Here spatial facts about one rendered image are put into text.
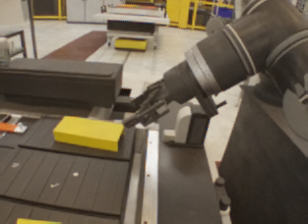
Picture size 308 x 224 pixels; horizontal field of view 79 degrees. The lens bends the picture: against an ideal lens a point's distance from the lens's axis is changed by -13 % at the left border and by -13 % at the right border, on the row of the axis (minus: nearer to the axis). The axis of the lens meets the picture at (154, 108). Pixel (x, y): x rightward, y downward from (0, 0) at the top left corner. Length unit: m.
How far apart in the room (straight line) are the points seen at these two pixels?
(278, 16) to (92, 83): 0.50
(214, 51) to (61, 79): 0.47
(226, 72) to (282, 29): 0.11
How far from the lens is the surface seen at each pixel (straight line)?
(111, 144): 0.49
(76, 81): 0.67
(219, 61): 0.37
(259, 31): 0.38
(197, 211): 0.57
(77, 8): 9.69
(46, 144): 0.55
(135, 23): 4.94
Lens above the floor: 1.34
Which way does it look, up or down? 30 degrees down
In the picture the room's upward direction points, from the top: 6 degrees clockwise
